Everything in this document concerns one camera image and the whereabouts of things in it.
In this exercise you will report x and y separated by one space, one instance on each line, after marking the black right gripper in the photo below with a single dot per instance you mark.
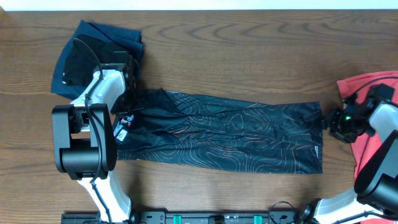
331 121

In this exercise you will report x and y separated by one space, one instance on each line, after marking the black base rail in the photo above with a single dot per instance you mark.
199 217

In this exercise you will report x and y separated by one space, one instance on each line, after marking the folded black garment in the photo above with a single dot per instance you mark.
86 54

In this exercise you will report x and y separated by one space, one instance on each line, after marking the folded navy blue garment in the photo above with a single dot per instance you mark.
128 38

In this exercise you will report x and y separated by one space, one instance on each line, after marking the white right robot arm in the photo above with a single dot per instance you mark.
374 194

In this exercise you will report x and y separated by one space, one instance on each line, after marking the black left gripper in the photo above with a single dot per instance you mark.
129 101

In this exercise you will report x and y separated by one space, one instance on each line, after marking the red t-shirt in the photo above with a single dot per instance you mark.
365 146

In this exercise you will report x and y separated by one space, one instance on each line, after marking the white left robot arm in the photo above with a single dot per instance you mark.
84 139

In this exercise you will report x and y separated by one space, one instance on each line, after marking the black patterned sports jersey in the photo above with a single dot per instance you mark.
222 134

